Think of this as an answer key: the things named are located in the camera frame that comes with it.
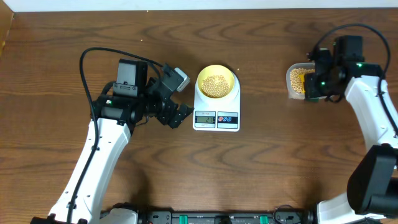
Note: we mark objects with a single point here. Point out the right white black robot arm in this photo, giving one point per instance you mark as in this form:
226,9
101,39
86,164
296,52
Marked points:
371,192

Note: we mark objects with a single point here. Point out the white digital kitchen scale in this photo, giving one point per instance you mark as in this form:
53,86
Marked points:
221,114

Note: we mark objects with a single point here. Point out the soybeans in bowl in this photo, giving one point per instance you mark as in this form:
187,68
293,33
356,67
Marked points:
215,86

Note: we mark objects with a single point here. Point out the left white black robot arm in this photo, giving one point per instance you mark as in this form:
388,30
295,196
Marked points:
124,104

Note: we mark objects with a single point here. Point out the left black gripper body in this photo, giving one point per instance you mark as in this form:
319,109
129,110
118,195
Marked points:
152,104

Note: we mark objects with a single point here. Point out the yellow plastic scoop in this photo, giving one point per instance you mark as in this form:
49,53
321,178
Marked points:
302,80

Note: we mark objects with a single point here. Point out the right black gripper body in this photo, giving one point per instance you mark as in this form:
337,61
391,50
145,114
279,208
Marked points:
316,86

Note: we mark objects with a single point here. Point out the clear container of soybeans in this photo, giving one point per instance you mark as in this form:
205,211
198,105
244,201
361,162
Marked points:
292,79

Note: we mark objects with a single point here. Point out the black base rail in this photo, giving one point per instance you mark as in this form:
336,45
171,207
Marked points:
152,215

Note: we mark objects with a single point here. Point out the yellow plastic bowl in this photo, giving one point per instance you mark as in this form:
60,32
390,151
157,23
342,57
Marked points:
216,70

